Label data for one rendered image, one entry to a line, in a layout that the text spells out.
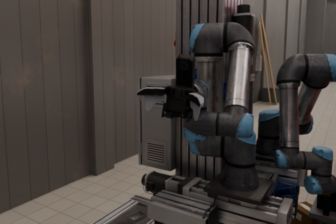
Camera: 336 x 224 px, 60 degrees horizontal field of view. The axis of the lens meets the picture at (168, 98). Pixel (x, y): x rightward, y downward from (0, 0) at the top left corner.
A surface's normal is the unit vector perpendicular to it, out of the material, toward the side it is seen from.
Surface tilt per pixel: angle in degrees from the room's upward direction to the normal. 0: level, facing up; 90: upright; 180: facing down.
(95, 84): 90
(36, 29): 90
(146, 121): 90
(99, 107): 90
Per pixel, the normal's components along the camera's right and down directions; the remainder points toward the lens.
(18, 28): 0.85, 0.07
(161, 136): -0.53, 0.11
